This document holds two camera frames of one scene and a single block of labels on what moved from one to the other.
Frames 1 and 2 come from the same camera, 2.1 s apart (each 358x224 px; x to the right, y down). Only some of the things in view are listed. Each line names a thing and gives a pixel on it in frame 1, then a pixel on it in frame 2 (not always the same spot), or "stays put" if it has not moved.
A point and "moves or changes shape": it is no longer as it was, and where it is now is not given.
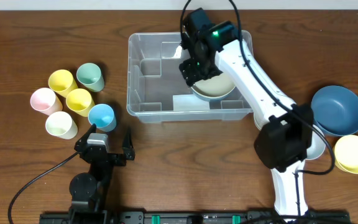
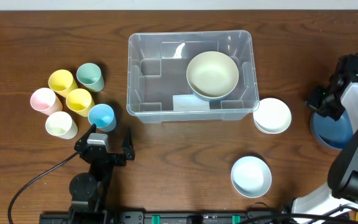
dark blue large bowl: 337,111 moves or changes shape
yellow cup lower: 79,101 stays put
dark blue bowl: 209,98 stays put
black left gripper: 111,158 stays put
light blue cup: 103,116 stays put
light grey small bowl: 317,145 to 251,177
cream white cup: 61,124 stays put
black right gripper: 197,73 to 323,106
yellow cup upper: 61,81 stays put
